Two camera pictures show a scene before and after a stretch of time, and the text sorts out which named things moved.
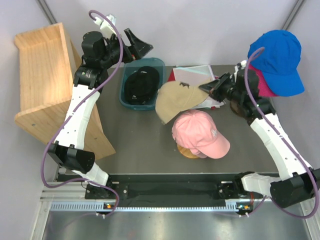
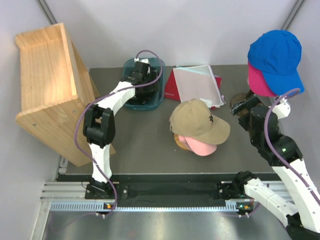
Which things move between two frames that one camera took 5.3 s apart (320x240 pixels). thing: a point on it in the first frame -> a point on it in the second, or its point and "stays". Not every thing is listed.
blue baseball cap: (279, 61) stays
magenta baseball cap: (265, 89) stays
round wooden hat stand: (186, 152) -> (179, 142)
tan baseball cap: (173, 97) -> (192, 118)
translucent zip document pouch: (199, 75) stays
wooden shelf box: (44, 62) stays
